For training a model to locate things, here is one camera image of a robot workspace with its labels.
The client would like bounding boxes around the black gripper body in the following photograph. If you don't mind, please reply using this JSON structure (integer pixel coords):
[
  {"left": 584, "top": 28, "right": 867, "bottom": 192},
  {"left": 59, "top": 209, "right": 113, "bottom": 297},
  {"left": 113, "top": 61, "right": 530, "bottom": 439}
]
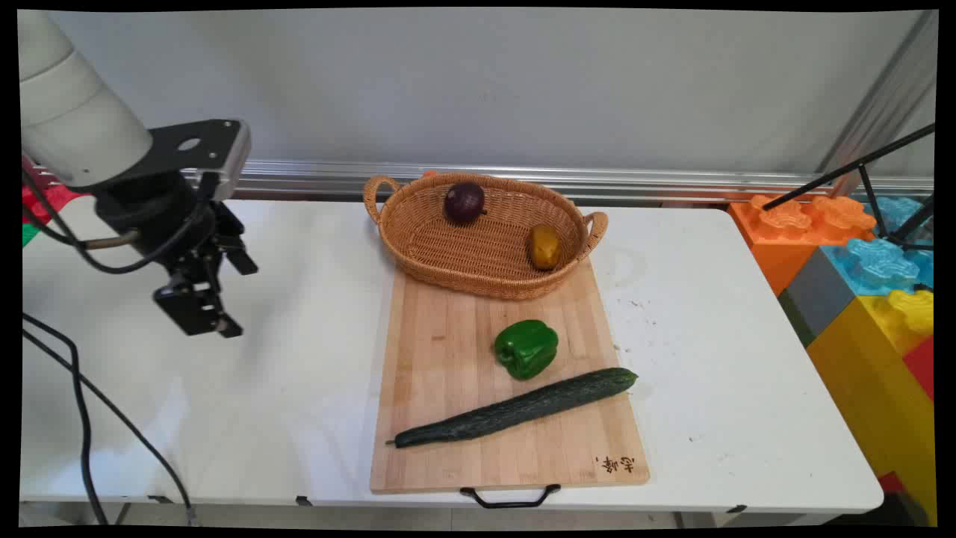
[{"left": 95, "top": 170, "right": 225, "bottom": 291}]

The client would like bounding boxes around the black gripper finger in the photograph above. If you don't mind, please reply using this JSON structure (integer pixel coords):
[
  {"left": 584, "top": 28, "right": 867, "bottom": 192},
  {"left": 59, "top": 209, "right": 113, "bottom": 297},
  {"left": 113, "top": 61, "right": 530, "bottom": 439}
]
[
  {"left": 215, "top": 200, "right": 259, "bottom": 276},
  {"left": 152, "top": 273, "right": 244, "bottom": 339}
]

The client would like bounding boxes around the yellow brown fruit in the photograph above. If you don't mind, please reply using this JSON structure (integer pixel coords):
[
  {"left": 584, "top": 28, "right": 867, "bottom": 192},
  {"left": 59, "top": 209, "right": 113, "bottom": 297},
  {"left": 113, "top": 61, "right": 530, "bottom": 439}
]
[{"left": 529, "top": 223, "right": 563, "bottom": 271}]

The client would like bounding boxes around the red block behind table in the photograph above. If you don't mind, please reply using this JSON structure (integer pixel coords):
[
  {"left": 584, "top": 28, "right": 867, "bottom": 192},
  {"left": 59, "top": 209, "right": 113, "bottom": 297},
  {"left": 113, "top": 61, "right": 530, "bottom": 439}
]
[{"left": 22, "top": 155, "right": 92, "bottom": 226}]

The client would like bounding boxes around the dark purple round fruit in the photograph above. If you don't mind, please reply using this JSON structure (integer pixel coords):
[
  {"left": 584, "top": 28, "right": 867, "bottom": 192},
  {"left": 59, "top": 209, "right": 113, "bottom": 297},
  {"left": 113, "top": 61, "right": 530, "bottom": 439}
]
[{"left": 444, "top": 182, "right": 488, "bottom": 226}]

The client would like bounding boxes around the woven wicker basket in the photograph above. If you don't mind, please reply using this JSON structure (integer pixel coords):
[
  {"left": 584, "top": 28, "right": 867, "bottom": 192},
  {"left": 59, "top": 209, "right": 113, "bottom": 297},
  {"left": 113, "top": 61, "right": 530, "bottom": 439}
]
[{"left": 363, "top": 172, "right": 609, "bottom": 301}]

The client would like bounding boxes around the wooden cutting board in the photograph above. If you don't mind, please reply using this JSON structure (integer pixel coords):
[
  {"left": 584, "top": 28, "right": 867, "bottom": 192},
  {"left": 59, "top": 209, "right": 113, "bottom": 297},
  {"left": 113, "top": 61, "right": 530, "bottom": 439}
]
[{"left": 370, "top": 258, "right": 651, "bottom": 510}]

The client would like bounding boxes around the green bell pepper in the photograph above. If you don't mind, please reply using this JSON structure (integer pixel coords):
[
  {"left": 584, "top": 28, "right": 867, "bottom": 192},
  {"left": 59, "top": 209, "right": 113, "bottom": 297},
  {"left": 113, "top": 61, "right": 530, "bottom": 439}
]
[{"left": 494, "top": 319, "right": 559, "bottom": 381}]

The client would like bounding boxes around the long dark green cucumber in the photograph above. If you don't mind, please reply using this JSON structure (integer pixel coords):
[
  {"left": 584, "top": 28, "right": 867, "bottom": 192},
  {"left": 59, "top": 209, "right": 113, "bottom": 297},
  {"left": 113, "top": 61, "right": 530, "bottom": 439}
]
[{"left": 385, "top": 367, "right": 639, "bottom": 450}]

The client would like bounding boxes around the orange toy block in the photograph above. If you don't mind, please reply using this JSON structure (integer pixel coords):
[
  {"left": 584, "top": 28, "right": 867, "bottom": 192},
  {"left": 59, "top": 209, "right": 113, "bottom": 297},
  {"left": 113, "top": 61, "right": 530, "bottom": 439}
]
[{"left": 727, "top": 194, "right": 878, "bottom": 297}]

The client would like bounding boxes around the grey toy block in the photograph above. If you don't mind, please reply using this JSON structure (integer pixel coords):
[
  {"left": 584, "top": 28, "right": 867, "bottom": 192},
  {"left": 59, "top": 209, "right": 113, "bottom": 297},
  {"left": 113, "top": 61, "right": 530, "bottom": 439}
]
[{"left": 777, "top": 247, "right": 857, "bottom": 349}]

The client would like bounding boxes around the blue toy block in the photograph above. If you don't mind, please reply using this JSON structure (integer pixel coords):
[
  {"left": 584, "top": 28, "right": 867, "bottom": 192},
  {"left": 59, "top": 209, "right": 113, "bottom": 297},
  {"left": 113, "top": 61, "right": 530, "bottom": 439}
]
[{"left": 820, "top": 196, "right": 935, "bottom": 297}]

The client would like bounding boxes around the black tripod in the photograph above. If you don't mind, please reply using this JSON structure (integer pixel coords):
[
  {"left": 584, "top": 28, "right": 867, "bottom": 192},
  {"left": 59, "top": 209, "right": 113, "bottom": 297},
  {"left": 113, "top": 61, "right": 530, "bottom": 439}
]
[{"left": 761, "top": 123, "right": 936, "bottom": 252}]

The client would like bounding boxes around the yellow toy block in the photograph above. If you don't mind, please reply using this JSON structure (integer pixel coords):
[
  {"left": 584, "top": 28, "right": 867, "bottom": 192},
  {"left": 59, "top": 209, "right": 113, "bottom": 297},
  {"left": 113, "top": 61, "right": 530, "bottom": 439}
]
[{"left": 805, "top": 288, "right": 937, "bottom": 527}]

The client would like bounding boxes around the red toy block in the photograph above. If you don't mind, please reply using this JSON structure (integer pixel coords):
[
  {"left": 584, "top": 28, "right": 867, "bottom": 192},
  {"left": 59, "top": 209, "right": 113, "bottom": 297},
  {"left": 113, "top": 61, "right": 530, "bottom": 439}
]
[{"left": 901, "top": 335, "right": 936, "bottom": 402}]

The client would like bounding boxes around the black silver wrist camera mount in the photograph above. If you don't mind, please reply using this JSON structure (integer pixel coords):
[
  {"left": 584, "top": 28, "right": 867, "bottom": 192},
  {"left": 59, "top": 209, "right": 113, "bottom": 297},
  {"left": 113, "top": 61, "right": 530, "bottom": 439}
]
[{"left": 148, "top": 119, "right": 252, "bottom": 202}]

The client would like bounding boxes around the thin black cable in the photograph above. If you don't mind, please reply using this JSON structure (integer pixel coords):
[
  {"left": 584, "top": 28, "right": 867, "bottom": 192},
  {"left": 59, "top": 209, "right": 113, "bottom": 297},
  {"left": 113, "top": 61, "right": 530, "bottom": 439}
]
[{"left": 22, "top": 329, "right": 201, "bottom": 526}]

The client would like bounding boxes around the thick black cable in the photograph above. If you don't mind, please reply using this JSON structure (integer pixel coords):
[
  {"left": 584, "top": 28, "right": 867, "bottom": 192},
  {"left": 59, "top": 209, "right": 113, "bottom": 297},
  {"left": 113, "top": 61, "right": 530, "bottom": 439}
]
[{"left": 22, "top": 313, "right": 110, "bottom": 526}]

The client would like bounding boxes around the aluminium wall rail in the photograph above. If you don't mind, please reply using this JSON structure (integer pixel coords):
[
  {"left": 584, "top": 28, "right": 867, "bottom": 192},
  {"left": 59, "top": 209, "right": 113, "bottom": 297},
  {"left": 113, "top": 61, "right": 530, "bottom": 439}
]
[{"left": 28, "top": 158, "right": 934, "bottom": 202}]

